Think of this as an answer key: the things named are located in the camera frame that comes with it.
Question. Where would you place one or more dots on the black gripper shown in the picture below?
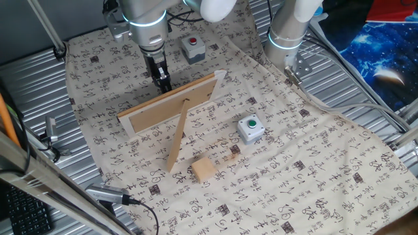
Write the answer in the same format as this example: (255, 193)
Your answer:
(154, 63)

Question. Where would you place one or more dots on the grey box red button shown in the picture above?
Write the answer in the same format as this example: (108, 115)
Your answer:
(193, 49)

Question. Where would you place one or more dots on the small wooden block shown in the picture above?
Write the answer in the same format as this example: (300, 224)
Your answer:
(204, 169)

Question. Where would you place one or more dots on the grey box green button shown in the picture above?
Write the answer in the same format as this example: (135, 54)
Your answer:
(250, 129)

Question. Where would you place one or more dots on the black clamp tool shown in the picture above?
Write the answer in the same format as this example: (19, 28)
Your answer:
(50, 129)

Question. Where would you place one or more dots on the thin grey metal rod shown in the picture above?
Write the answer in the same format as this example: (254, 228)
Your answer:
(47, 27)

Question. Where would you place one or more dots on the orange pole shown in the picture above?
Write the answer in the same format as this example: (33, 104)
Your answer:
(6, 120)

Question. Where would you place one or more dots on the beige calligraphy print cloth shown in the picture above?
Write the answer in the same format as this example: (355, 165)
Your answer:
(294, 182)

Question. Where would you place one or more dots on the black keyboard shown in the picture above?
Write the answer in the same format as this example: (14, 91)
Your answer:
(27, 213)

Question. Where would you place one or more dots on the blue starry space poster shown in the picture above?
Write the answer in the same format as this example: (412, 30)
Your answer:
(382, 55)

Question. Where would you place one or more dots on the red sheet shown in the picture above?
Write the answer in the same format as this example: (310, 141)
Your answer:
(392, 11)

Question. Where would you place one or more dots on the wooden picture frame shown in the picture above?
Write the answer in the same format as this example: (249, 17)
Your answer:
(163, 111)

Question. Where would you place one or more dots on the grey exterior camera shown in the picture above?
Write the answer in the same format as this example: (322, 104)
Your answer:
(106, 193)

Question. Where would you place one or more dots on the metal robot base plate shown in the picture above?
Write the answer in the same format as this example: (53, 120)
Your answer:
(298, 65)

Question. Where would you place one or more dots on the long aluminium frame beam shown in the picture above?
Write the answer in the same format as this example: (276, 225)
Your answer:
(49, 178)

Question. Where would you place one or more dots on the short aluminium frame profiles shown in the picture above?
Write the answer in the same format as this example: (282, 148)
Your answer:
(406, 125)

